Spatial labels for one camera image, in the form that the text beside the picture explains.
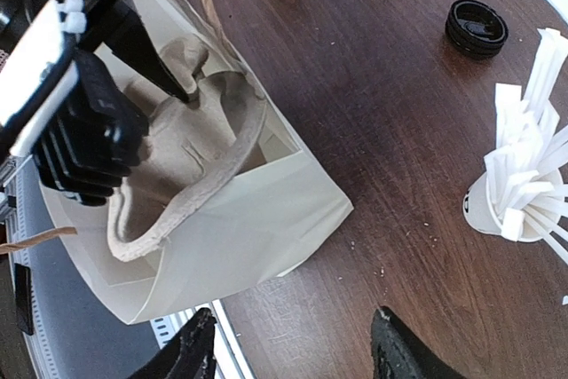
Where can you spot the brown pulp cup carrier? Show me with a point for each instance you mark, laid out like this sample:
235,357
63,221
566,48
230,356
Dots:
192,149

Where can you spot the stack of black cup lids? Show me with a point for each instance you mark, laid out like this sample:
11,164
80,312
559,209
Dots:
475,29

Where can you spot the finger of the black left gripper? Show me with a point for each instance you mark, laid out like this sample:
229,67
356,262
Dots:
130,42

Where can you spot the white cup holding straws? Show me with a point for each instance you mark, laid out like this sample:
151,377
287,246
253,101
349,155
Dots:
479,213

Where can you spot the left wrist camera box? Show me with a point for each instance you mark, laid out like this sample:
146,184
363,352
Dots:
91,142

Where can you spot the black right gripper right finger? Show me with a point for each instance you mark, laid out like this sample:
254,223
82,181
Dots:
398,353

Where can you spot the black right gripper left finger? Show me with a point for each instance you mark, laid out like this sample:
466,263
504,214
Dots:
188,355

